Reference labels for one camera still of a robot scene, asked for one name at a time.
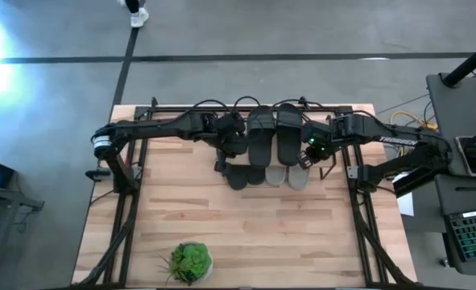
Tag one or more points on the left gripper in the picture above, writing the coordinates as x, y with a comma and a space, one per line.
233, 137

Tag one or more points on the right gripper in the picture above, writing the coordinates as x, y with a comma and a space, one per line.
317, 133

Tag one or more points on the dark green rubber slide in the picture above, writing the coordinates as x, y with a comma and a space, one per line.
256, 176
237, 179

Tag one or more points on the black rubber slide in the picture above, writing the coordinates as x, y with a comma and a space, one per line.
290, 133
262, 137

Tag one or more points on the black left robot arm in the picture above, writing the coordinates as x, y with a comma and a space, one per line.
153, 129

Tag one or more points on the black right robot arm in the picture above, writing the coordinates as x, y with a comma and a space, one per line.
386, 133

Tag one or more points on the green succulent plant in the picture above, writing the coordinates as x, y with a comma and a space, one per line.
189, 262

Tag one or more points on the white faceted plant pot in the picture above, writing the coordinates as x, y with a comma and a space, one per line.
210, 269

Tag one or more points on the white paper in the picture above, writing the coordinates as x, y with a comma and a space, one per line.
406, 205

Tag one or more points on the black clamp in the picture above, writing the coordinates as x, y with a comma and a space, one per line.
96, 175

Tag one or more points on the grey desk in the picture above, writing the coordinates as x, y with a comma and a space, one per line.
451, 108

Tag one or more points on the smartphone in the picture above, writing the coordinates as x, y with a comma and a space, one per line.
473, 157

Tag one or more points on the white shoe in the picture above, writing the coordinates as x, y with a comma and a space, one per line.
139, 18
121, 2

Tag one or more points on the laptop with lit keyboard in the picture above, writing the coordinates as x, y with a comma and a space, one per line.
471, 237

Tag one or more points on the person's leg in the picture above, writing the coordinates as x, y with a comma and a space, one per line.
133, 5

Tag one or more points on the black pole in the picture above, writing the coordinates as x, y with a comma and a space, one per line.
467, 64

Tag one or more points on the black stand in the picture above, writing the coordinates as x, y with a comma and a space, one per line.
4, 197

